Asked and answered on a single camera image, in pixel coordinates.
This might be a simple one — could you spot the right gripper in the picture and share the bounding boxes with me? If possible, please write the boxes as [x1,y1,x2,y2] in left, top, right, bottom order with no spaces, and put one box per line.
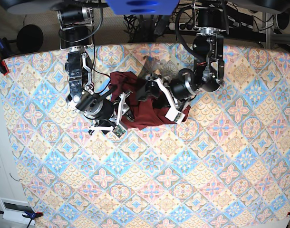
[88,91,135,138]

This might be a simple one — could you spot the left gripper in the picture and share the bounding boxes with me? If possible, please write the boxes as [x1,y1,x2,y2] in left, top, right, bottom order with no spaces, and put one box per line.
[135,77,186,124]

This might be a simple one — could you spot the maroon t-shirt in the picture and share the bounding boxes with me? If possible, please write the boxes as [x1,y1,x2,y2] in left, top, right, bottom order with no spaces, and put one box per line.
[108,71,192,131]

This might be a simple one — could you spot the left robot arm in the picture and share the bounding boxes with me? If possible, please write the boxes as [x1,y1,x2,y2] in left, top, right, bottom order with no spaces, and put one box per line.
[136,0,229,124]

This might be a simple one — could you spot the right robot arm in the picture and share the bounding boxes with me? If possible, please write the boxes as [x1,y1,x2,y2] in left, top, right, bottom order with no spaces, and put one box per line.
[0,0,131,138]

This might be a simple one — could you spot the white power strip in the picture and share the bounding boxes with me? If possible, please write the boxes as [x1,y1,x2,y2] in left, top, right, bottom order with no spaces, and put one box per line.
[168,22,197,31]

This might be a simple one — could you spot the blue plastic box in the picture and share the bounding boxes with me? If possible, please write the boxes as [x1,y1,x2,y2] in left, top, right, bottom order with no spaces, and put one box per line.
[106,0,179,15]

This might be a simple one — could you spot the patterned tablecloth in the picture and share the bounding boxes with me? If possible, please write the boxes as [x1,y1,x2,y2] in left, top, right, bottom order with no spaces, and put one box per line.
[0,46,290,228]

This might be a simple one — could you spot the black round stool base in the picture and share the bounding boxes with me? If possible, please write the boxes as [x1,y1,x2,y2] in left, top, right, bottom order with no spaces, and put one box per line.
[16,24,44,54]

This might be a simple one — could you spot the blue clamp front left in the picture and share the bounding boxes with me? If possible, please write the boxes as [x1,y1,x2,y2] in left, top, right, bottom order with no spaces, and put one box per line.
[0,209,44,228]

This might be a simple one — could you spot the tangled black cables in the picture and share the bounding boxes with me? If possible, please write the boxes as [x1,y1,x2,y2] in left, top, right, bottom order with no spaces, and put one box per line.
[122,0,198,43]

